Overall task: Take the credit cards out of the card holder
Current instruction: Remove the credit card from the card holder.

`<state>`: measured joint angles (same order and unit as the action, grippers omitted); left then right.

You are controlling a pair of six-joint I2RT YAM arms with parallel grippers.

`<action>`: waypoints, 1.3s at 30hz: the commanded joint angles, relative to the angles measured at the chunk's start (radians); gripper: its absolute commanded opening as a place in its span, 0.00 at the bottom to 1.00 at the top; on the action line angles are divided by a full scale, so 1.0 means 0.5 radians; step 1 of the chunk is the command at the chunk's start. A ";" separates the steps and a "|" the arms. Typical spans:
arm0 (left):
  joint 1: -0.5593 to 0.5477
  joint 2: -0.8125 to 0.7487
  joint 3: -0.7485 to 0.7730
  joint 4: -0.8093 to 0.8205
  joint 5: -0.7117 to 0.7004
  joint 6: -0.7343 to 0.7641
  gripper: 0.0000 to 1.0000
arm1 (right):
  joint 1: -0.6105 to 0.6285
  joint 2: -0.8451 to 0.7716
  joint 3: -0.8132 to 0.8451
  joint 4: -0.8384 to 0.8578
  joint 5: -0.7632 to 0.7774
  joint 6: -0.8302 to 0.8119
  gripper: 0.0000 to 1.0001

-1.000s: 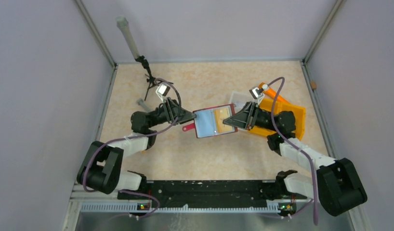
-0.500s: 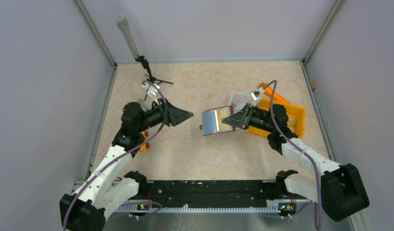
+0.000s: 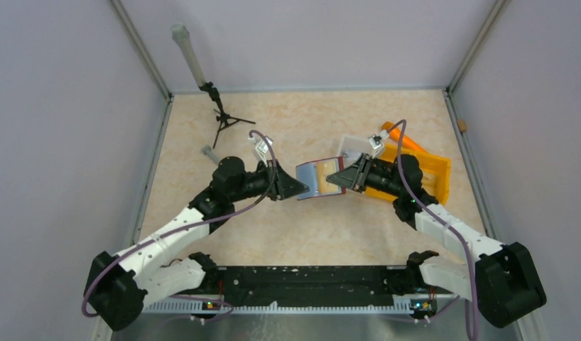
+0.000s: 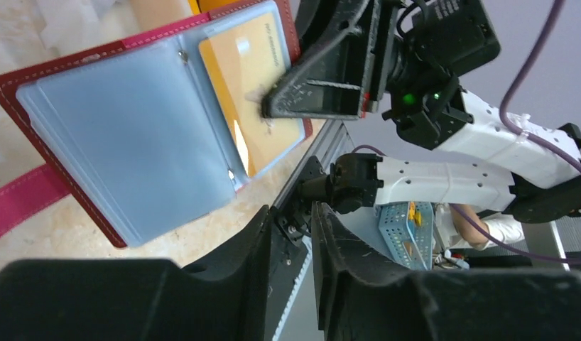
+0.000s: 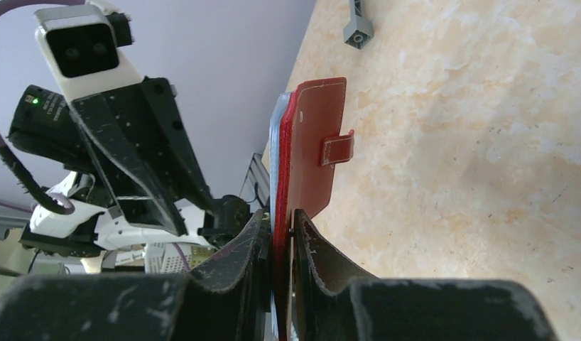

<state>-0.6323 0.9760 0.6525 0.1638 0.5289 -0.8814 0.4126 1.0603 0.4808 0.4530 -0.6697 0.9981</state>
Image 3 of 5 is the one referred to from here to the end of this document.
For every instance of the orange plastic cylinder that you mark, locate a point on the orange plastic cylinder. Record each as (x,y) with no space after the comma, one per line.
(407,141)

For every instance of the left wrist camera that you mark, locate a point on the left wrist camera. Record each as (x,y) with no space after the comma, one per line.
(261,149)

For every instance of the gold credit card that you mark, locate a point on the gold credit card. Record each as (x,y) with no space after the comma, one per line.
(323,169)

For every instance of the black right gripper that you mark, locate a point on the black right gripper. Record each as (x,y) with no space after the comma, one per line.
(361,173)

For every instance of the grey toy block bar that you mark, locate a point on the grey toy block bar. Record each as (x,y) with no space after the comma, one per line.
(208,152)

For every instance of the yellow plastic double bin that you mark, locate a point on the yellow plastic double bin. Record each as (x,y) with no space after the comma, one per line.
(436,174)

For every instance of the white plastic bin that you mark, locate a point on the white plastic bin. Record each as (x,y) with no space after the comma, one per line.
(351,147)

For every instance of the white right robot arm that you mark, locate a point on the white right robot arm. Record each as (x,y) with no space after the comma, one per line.
(499,280)

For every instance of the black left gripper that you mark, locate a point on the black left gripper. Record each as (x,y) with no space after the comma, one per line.
(279,182)

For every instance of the red card holder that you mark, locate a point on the red card holder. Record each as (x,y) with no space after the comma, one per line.
(314,175)

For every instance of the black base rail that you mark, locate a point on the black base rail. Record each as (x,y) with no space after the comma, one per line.
(310,286)

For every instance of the small brown wall knob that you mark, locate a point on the small brown wall knob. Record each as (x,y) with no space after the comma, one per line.
(462,127)

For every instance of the black mini tripod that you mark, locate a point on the black mini tripod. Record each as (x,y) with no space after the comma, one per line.
(225,120)

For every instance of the grey tube on tripod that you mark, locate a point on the grey tube on tripod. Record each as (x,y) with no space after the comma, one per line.
(181,36)

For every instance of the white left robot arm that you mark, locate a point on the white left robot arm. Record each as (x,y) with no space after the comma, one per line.
(119,286)

